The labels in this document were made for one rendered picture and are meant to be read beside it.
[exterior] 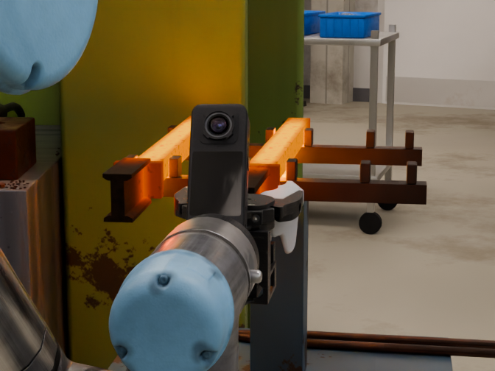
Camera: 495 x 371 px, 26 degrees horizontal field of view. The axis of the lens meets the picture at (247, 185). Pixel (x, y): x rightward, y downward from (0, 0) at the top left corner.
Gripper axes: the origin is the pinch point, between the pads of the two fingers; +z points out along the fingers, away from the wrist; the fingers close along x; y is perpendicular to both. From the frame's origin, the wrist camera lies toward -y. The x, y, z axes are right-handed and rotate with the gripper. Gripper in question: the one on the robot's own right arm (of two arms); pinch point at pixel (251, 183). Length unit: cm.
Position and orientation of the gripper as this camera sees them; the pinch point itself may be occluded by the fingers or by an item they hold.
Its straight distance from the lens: 99.5
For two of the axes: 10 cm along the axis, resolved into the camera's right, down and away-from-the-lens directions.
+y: 0.0, 9.8, 2.0
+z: 1.6, -2.0, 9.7
